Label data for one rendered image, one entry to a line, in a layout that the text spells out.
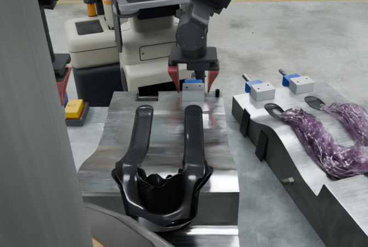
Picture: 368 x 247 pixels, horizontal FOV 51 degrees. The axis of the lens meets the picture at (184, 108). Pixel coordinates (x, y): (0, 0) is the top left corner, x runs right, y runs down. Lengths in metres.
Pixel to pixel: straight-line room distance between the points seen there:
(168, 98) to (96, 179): 0.33
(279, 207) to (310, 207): 0.06
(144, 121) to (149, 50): 0.43
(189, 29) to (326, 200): 0.38
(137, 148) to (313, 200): 0.34
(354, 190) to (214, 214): 0.23
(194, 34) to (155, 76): 0.52
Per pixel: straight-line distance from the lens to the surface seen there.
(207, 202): 0.62
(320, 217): 0.73
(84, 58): 1.49
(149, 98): 0.94
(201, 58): 0.83
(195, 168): 0.67
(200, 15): 0.74
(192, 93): 0.88
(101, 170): 0.65
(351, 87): 2.90
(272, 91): 0.97
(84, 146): 0.93
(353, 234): 0.66
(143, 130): 0.82
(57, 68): 0.75
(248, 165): 0.86
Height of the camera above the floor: 1.37
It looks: 34 degrees down
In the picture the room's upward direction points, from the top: 1 degrees counter-clockwise
